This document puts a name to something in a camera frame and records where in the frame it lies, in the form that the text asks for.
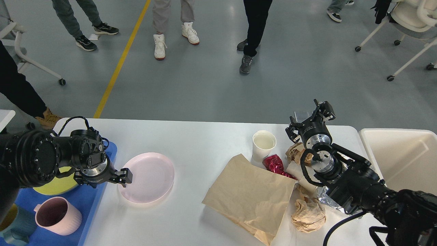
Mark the white plastic bin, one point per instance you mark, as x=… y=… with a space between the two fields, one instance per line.
x=405 y=158

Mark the teal mug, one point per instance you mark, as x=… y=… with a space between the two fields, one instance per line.
x=16 y=228

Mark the person in black trousers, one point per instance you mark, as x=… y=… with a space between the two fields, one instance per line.
x=256 y=12

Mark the crumpled brown paper upper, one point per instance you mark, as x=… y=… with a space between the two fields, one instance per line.
x=295 y=152

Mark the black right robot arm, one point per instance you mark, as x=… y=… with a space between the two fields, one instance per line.
x=409 y=217

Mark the crumpled brown paper ball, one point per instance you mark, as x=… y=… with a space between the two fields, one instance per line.
x=309 y=215

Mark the silver foil wrapper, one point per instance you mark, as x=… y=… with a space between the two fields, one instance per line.
x=324 y=199

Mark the brown paper bag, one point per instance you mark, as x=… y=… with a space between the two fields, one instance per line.
x=251 y=197

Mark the person with tan boots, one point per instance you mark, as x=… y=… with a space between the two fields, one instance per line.
x=21 y=93

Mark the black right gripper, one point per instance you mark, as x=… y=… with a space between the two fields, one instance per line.
x=313 y=133

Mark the yellow plate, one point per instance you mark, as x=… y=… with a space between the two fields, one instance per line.
x=57 y=186

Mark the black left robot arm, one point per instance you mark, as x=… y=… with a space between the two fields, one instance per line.
x=34 y=158

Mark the blue plastic tray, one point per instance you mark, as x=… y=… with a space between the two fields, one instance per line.
x=85 y=198

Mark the white rolling chair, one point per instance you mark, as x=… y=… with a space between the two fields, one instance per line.
x=414 y=18

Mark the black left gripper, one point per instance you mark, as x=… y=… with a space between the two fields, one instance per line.
x=102 y=171

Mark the tipped white paper cup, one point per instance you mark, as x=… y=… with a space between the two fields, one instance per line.
x=295 y=170

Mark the red foil wrapper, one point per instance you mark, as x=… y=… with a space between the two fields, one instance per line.
x=274 y=164

